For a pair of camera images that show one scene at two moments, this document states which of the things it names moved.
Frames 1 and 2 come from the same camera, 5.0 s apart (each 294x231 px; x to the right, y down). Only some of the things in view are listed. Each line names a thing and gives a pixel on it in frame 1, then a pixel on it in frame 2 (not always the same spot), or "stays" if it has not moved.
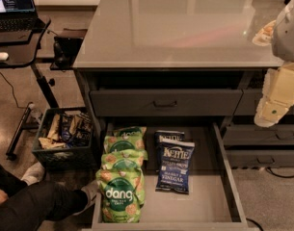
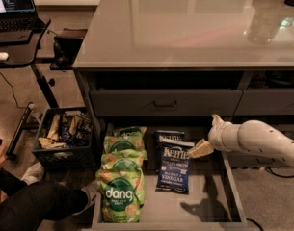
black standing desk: [22, 54] stays
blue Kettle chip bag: [161, 136] stays
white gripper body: [288, 36] to [216, 136]
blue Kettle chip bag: [173, 168] stays
